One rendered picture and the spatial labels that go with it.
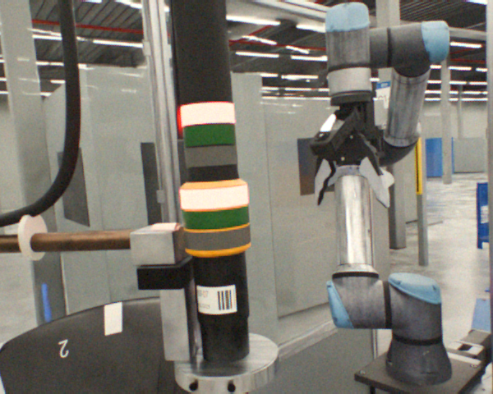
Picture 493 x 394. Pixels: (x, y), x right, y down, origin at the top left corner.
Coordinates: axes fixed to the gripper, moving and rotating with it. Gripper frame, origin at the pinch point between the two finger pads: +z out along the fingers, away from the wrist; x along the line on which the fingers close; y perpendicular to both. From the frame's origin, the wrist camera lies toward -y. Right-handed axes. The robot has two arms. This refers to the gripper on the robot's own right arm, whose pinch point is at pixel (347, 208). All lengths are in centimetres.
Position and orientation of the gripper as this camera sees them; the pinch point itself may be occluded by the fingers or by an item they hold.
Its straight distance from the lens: 84.6
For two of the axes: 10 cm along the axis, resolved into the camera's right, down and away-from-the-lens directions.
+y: 7.3, -1.2, 6.8
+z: 0.7, 9.9, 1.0
